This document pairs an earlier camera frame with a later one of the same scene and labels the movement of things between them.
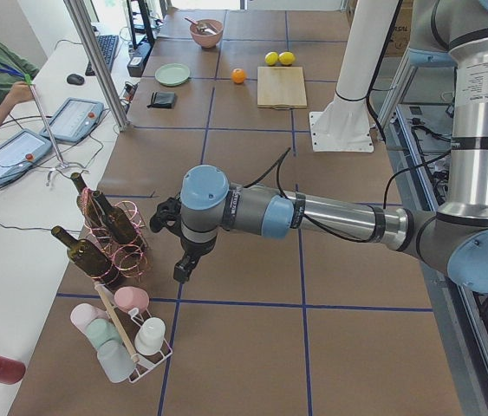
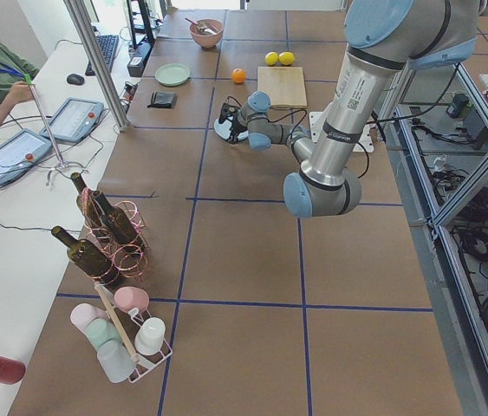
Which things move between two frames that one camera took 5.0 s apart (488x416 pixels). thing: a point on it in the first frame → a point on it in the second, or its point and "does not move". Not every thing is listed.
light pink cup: (83, 314) does not move
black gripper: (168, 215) → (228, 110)
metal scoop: (202, 27) does not move
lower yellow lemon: (271, 58) does not move
